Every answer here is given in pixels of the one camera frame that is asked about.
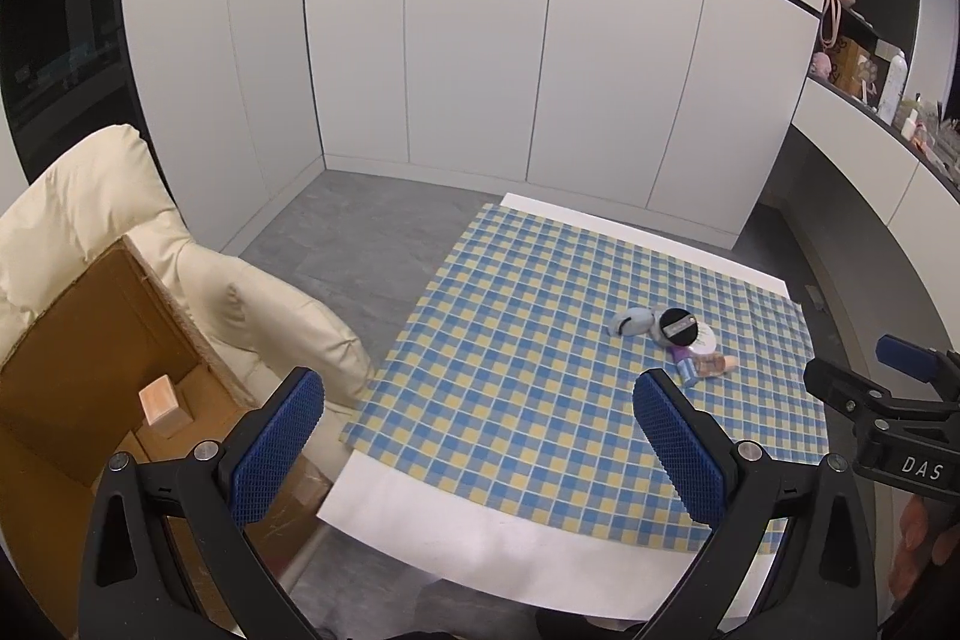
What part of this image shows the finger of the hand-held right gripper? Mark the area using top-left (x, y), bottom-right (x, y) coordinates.
top-left (876, 334), bottom-right (960, 401)
top-left (804, 357), bottom-right (960, 435)

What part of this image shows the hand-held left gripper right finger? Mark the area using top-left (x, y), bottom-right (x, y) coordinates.
top-left (632, 368), bottom-right (878, 640)

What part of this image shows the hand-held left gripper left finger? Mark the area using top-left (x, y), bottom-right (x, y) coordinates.
top-left (79, 366), bottom-right (327, 640)

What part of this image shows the black round compact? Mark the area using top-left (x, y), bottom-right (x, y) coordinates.
top-left (656, 308), bottom-right (698, 348)

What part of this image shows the small beige carton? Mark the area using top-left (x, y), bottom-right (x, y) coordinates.
top-left (139, 374), bottom-right (194, 438)

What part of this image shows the clear oval plastic case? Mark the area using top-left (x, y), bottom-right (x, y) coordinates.
top-left (609, 306), bottom-right (661, 339)

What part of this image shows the brown cardboard box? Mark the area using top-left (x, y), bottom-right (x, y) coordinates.
top-left (0, 233), bottom-right (335, 640)

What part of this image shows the person's right hand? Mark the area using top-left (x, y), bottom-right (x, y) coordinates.
top-left (889, 497), bottom-right (960, 602)

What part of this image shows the blue yellow checkered tablecloth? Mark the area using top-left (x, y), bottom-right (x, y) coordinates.
top-left (339, 203), bottom-right (830, 555)

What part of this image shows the white curved counter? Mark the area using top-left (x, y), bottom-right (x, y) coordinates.
top-left (750, 74), bottom-right (960, 356)

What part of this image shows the tall white bottle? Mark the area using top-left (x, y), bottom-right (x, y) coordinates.
top-left (877, 51), bottom-right (907, 124)

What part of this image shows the brown gift box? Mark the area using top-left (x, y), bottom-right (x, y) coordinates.
top-left (829, 40), bottom-right (878, 94)

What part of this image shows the cream padded armchair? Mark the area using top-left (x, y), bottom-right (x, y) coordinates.
top-left (0, 124), bottom-right (376, 416)

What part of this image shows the white built-in wardrobe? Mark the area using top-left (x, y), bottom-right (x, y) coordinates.
top-left (120, 0), bottom-right (833, 251)

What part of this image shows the dark glass panel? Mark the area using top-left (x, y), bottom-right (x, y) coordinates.
top-left (0, 0), bottom-right (143, 184)

